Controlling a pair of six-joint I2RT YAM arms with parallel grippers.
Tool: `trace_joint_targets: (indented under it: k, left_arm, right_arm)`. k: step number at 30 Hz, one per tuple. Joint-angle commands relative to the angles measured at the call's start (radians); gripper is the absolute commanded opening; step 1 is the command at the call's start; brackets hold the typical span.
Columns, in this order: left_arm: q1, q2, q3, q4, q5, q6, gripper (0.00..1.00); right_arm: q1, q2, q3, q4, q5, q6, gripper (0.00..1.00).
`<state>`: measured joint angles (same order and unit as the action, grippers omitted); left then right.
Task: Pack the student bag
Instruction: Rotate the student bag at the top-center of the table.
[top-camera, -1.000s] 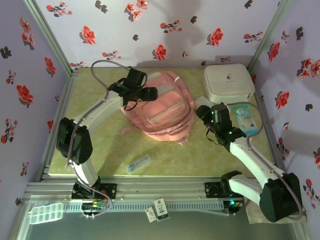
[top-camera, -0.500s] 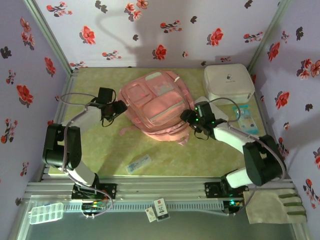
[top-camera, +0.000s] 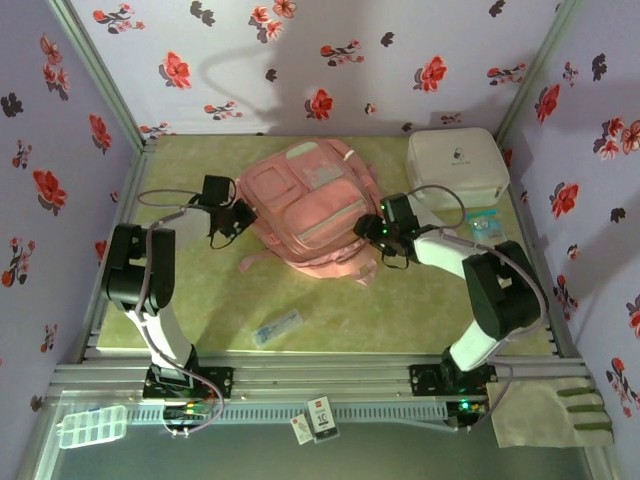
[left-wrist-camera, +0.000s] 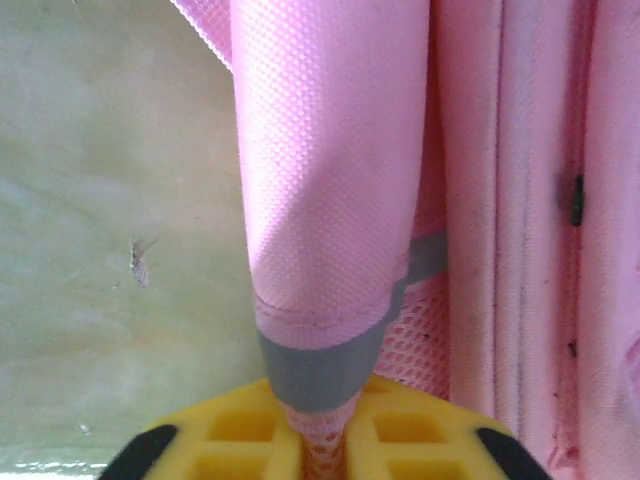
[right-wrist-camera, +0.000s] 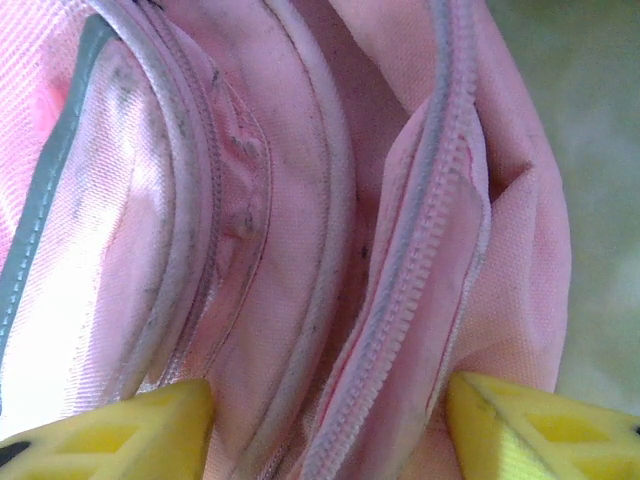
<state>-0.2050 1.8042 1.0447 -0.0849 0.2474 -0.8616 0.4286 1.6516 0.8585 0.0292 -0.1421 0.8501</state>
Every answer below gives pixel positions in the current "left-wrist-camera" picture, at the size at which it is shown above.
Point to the pink student backpack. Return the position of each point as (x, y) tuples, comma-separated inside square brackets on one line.
[(340, 150)]

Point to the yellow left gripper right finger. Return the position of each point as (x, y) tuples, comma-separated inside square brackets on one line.
[(410, 440)]

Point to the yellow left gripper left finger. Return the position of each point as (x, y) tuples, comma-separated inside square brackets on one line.
[(235, 435)]

